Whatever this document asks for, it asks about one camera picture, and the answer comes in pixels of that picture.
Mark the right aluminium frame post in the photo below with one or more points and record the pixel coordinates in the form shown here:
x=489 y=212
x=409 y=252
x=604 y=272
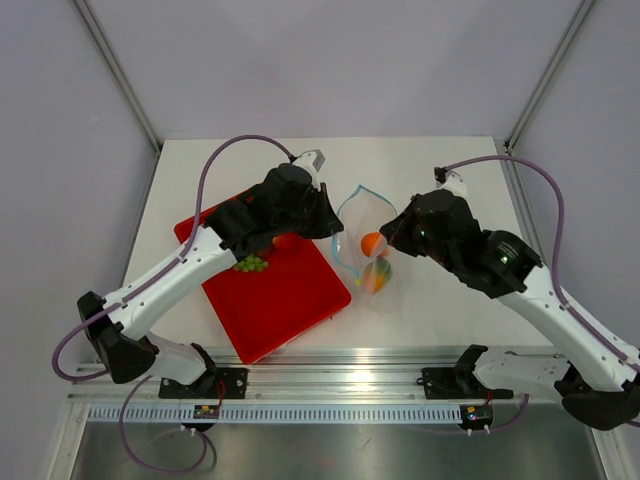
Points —
x=551 y=71

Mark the orange fruit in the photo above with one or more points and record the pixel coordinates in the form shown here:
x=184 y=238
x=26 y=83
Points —
x=374 y=244

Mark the right controller board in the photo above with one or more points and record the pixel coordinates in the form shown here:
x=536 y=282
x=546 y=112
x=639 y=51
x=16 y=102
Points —
x=478 y=413

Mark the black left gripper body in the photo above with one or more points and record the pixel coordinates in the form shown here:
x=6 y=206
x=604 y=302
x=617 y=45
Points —
x=290 y=222

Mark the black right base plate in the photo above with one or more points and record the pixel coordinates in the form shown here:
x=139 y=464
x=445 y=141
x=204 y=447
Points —
x=441 y=383

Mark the clear zip top bag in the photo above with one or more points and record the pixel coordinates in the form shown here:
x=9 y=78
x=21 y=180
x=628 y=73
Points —
x=360 y=253

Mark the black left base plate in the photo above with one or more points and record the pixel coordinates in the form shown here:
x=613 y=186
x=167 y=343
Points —
x=225 y=383

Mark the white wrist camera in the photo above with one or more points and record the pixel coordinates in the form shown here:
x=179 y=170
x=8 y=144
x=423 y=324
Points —
x=451 y=181
x=311 y=161

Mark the green grape bunch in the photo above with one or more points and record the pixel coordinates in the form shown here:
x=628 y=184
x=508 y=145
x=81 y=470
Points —
x=251 y=264

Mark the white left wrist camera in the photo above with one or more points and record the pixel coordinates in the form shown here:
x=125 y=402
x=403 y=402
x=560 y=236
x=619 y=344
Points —
x=311 y=161

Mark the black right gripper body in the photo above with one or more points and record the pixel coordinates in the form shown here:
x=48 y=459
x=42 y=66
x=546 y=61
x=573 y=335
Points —
x=436 y=252

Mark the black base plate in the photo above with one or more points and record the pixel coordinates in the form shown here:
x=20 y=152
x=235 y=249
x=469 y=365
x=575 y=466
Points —
x=441 y=383
x=225 y=383

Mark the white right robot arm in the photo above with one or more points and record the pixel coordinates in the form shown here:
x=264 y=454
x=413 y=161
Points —
x=595 y=377

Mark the left controller board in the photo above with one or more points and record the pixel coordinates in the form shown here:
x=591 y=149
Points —
x=206 y=412

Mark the red pomegranate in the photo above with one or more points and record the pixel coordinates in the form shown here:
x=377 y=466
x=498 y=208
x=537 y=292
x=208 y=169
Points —
x=286 y=242

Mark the aluminium frame post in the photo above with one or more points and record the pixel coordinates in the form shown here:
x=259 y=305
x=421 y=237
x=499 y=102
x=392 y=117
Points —
x=551 y=71
x=108 y=55

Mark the left aluminium frame post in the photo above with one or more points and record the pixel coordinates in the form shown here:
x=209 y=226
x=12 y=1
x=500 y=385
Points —
x=108 y=55

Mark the red plastic tray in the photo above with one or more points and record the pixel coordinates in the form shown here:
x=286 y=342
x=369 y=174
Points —
x=261 y=312

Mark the green orange mango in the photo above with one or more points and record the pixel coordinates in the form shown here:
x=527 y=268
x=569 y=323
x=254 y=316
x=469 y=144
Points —
x=376 y=276

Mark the aluminium mounting rail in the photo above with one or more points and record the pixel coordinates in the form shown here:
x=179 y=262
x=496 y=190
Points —
x=337 y=375

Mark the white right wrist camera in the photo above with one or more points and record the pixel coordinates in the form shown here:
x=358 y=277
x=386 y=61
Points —
x=451 y=181

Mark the white slotted cable duct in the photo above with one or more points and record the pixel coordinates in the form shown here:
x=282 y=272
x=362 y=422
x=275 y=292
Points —
x=281 y=414

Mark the controller board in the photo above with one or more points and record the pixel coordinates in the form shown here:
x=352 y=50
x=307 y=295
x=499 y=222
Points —
x=478 y=413
x=206 y=412

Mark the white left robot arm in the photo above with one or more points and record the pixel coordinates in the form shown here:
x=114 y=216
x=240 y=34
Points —
x=122 y=336

